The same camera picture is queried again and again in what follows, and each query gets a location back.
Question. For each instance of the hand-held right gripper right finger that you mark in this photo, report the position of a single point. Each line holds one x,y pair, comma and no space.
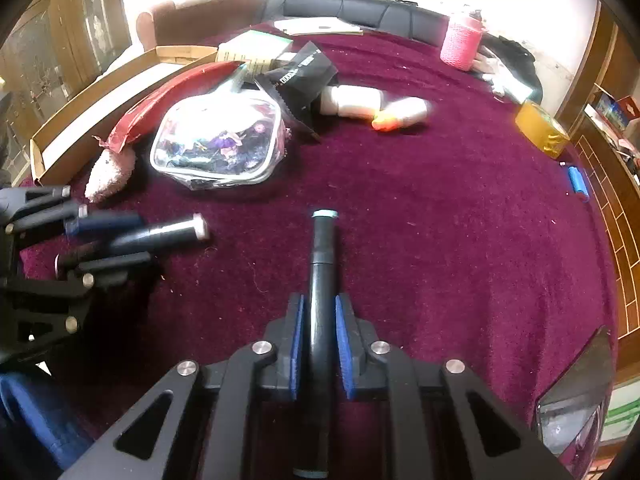
344,355

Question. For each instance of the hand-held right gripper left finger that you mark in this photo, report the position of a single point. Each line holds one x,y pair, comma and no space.
299,350

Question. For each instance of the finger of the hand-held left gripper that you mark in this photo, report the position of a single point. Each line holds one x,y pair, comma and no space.
100,265
105,222

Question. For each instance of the pink fluffy pouch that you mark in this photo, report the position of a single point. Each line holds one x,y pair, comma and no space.
110,175

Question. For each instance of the black marker with purple caps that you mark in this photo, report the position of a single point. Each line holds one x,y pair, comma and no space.
170,235

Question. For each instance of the black marker with teal caps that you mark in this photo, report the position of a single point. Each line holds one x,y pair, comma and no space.
320,285

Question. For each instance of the long cardboard box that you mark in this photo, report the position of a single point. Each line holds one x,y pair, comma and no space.
60,160

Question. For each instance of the clear zip pouch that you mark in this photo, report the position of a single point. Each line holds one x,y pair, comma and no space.
215,145

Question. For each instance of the red foil packet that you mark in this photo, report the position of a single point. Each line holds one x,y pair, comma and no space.
165,95

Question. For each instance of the green and white box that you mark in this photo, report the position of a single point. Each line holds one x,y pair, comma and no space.
245,55

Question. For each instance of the black foil packet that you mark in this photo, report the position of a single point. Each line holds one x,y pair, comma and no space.
300,80

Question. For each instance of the white bottle with orange cap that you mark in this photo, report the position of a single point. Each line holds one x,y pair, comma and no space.
407,112

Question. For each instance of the white packet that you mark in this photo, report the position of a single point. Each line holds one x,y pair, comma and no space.
352,102

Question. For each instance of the person's trousered leg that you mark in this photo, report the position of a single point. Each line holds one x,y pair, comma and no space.
35,420

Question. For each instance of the wooden glass-door cabinet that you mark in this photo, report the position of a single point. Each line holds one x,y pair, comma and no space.
75,20

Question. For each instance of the brown armchair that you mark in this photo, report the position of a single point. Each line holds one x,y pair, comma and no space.
200,15

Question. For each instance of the dark shiny plastic bag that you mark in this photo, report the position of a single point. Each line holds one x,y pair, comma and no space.
575,400

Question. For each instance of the white notebook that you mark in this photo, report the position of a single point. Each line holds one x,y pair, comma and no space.
315,25

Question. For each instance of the small blue cylinder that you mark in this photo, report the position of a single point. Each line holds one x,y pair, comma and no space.
579,182

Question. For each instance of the yellow tape roll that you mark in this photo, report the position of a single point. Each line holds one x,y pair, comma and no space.
540,130

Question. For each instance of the white cloth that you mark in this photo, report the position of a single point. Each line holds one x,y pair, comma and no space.
505,81

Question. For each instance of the bottle in pink sleeve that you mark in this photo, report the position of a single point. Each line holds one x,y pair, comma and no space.
460,40

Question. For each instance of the black leather sofa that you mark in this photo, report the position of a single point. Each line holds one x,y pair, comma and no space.
380,15

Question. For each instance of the black bag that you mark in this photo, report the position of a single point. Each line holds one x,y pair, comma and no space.
510,55

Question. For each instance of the colourful box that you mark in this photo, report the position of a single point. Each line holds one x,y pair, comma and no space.
612,110

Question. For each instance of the wooden door frame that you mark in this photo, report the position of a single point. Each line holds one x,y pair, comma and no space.
600,60

